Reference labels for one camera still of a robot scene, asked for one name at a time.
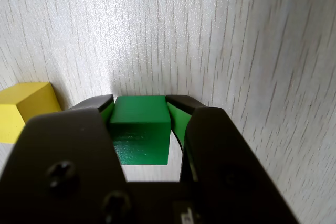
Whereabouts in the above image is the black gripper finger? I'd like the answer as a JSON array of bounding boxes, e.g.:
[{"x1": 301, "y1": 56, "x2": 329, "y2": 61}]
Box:
[
  {"x1": 0, "y1": 94, "x2": 132, "y2": 224},
  {"x1": 165, "y1": 94, "x2": 300, "y2": 224}
]

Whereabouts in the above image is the yellow wooden cube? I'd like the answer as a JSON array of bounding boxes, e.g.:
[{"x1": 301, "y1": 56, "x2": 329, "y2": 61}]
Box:
[{"x1": 0, "y1": 82, "x2": 62, "y2": 145}]

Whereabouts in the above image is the green wooden cube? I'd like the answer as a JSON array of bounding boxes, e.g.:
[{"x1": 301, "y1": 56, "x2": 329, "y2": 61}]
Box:
[{"x1": 109, "y1": 95, "x2": 172, "y2": 166}]

